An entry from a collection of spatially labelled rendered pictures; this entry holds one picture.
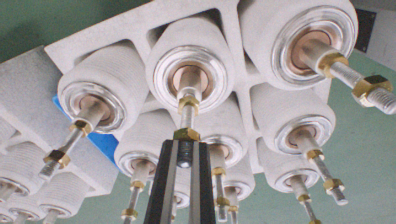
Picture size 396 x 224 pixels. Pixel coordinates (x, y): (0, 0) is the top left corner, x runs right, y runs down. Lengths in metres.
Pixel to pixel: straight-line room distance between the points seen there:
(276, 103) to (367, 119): 0.56
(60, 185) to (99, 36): 0.39
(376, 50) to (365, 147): 0.61
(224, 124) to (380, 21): 0.25
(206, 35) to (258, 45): 0.05
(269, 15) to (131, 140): 0.23
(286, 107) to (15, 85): 0.49
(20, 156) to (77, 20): 0.31
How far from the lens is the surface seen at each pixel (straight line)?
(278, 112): 0.24
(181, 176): 0.35
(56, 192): 0.54
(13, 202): 0.65
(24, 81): 0.49
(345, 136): 0.80
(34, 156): 0.50
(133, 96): 0.21
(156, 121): 0.29
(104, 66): 0.22
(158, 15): 0.23
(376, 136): 0.88
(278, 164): 0.33
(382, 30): 0.34
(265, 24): 0.18
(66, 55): 0.30
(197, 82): 0.16
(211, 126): 0.22
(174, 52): 0.16
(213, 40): 0.17
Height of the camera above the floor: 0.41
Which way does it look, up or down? 52 degrees down
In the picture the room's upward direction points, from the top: 180 degrees counter-clockwise
